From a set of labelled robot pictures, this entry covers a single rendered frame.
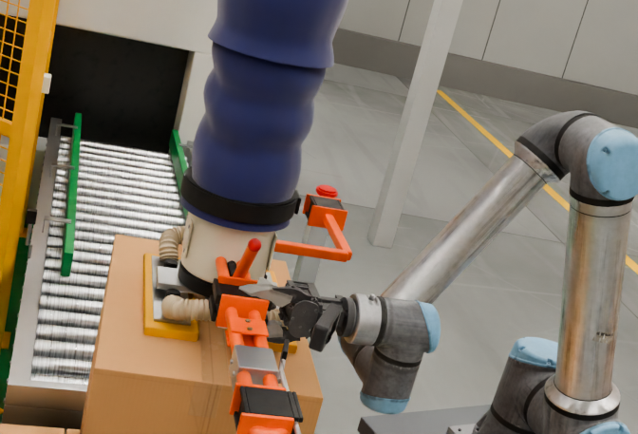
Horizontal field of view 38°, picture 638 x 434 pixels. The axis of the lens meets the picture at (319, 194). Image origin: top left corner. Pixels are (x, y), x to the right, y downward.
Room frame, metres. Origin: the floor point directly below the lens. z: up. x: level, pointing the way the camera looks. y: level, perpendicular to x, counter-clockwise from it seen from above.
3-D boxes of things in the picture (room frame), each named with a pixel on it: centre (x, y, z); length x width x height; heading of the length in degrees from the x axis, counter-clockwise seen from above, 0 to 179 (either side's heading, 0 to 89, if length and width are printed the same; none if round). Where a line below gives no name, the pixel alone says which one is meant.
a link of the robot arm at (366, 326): (1.53, -0.13, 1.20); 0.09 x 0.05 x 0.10; 17
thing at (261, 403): (1.13, 0.00, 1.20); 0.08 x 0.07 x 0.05; 15
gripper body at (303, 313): (1.52, -0.05, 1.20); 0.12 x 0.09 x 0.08; 107
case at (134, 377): (1.70, 0.16, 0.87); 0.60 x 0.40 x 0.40; 13
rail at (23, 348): (3.09, 0.95, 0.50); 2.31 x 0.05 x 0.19; 17
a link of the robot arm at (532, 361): (1.90, -0.58, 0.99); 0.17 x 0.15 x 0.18; 23
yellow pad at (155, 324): (1.69, 0.24, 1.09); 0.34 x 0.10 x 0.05; 15
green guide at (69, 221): (3.44, 0.99, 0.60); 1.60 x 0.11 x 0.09; 17
